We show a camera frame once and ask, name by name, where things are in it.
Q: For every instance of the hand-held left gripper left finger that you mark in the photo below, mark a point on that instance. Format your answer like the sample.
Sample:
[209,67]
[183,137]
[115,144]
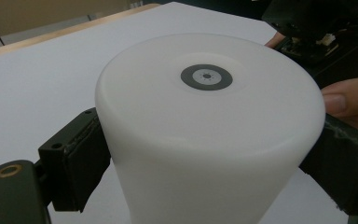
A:
[74,165]

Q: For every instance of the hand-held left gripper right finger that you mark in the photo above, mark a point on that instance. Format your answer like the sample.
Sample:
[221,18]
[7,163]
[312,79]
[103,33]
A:
[345,168]

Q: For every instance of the white cylindrical lamp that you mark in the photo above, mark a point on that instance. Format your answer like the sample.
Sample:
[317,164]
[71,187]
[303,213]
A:
[199,140]

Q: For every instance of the white table cover sheet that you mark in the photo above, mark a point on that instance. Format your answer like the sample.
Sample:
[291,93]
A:
[43,93]

